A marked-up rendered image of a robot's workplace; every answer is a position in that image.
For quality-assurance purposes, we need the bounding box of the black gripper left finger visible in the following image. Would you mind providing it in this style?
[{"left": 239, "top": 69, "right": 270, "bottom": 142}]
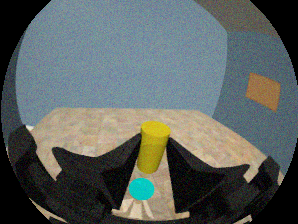
[{"left": 51, "top": 133, "right": 141, "bottom": 210}]

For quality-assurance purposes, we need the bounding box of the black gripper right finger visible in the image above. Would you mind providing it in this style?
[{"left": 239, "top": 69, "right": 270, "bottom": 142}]
[{"left": 165, "top": 137, "right": 250, "bottom": 214}]

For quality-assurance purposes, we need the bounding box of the cyan circle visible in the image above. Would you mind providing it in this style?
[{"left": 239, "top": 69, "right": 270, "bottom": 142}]
[{"left": 129, "top": 179, "right": 154, "bottom": 201}]

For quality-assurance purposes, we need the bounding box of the yellow cylinder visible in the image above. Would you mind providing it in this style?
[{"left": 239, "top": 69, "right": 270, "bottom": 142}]
[{"left": 137, "top": 120, "right": 172, "bottom": 173}]

